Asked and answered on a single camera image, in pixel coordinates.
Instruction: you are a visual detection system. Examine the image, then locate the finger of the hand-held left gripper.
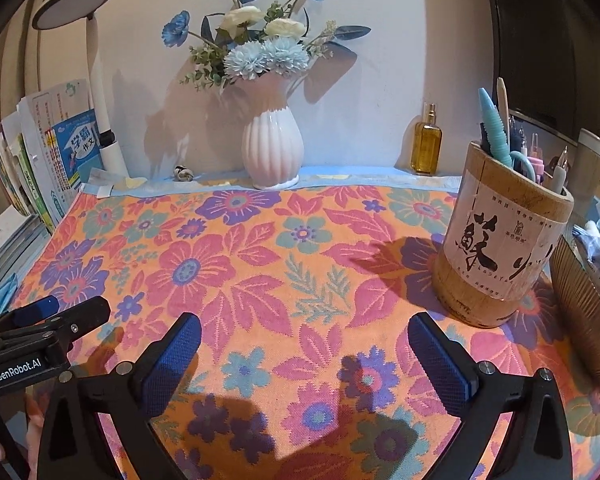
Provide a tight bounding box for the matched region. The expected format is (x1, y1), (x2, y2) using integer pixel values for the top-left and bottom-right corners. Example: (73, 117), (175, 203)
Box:
(0, 295), (62, 333)
(0, 296), (112, 349)

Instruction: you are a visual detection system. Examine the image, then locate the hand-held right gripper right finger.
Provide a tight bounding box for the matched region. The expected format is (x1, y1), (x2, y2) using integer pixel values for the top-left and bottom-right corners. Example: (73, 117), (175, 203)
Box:
(407, 311), (573, 480)

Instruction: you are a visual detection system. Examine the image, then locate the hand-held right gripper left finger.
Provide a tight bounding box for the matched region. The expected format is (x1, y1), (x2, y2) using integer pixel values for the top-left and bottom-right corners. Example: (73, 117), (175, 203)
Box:
(36, 311), (203, 480)

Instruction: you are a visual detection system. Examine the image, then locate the ribbed glass plate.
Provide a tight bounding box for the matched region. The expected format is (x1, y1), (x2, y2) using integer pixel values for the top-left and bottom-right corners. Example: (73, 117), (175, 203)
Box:
(550, 235), (600, 396)

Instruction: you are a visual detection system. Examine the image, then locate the blue face mask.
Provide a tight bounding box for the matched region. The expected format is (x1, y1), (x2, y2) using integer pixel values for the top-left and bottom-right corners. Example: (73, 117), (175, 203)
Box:
(0, 272), (23, 311)

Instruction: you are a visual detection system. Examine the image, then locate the stack of grey booklets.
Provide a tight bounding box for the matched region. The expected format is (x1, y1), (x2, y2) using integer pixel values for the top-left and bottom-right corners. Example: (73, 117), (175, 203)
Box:
(0, 212), (53, 291)

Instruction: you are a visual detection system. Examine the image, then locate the floral orange mat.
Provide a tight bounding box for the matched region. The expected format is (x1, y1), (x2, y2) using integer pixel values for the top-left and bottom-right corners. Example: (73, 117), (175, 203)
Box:
(10, 180), (600, 480)

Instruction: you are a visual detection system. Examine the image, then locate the row of books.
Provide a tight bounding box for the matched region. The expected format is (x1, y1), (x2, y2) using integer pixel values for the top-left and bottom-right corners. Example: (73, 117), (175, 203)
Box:
(0, 105), (46, 218)

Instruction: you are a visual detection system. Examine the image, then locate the bamboo pen holder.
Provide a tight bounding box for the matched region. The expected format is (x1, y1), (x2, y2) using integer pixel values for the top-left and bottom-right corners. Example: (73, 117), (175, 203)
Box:
(432, 141), (576, 328)

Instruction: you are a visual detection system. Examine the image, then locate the white desk lamp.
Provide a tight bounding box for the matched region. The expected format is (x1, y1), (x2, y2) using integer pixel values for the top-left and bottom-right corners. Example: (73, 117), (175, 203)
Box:
(32, 0), (129, 179)

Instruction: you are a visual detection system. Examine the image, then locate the yellow perfume bottle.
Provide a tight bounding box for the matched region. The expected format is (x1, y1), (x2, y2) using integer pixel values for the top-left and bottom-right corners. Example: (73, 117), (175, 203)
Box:
(410, 102), (443, 176)

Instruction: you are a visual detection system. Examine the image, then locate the light blue patterned cloth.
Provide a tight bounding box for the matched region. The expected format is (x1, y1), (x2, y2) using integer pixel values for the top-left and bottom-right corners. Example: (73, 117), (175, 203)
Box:
(80, 165), (463, 201)

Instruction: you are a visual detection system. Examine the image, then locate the white ribbed vase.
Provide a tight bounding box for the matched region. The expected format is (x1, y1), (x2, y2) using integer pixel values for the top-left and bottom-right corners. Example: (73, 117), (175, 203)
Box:
(242, 72), (305, 191)

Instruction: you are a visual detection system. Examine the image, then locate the grey thermos bottle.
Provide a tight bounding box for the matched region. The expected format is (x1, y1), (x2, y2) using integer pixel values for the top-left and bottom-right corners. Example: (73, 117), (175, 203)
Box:
(572, 128), (600, 241)

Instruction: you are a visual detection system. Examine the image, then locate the blue white flower bouquet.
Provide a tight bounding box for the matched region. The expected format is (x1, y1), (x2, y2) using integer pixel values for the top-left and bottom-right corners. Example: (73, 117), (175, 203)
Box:
(161, 0), (372, 93)

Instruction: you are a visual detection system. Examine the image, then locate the black flat television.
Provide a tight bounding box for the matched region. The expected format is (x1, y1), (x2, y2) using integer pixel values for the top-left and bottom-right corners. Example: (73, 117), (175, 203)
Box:
(478, 0), (600, 146)

